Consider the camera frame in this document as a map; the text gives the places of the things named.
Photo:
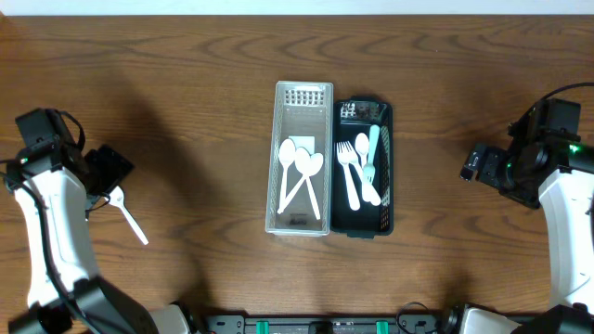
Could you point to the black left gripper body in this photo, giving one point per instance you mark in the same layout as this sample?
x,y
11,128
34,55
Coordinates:
x,y
108,170

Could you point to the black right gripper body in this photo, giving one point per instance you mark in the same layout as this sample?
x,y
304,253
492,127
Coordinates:
x,y
496,172

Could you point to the white plastic spoon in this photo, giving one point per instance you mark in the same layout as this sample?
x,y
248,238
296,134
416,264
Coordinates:
x,y
373,138
361,147
116,199
286,156
309,165
293,192

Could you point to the white plastic fork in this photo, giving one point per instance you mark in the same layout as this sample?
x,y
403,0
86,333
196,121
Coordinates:
x,y
346,157
369,194

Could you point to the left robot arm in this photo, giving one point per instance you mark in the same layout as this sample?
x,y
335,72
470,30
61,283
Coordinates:
x,y
57,184

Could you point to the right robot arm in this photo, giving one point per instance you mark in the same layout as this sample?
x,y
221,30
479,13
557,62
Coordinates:
x,y
545,167

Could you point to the black perforated plastic basket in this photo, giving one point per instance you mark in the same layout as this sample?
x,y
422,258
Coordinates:
x,y
353,116

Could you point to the clear perforated plastic basket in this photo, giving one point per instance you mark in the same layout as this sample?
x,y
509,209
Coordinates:
x,y
303,112

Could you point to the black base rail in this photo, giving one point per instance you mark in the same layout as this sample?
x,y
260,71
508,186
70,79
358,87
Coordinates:
x,y
404,323

